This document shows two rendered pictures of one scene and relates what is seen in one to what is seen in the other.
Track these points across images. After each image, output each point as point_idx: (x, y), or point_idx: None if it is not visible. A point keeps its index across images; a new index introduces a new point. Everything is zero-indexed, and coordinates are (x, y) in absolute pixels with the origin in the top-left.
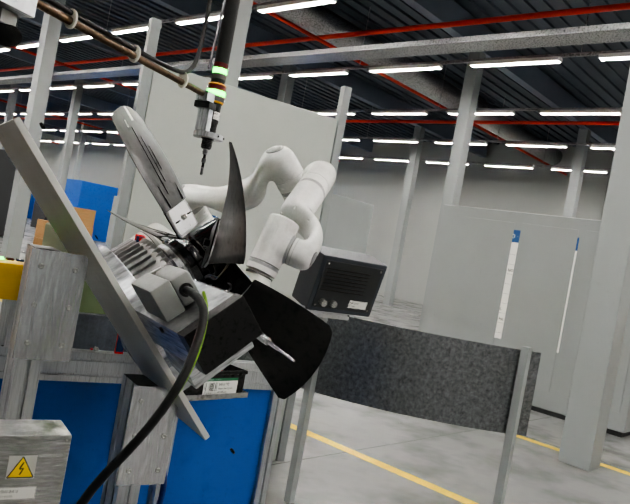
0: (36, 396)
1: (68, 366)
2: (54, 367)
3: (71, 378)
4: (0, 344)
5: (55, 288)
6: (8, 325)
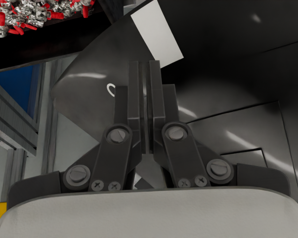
0: (6, 76)
1: None
2: (2, 106)
3: None
4: (25, 152)
5: None
6: (20, 173)
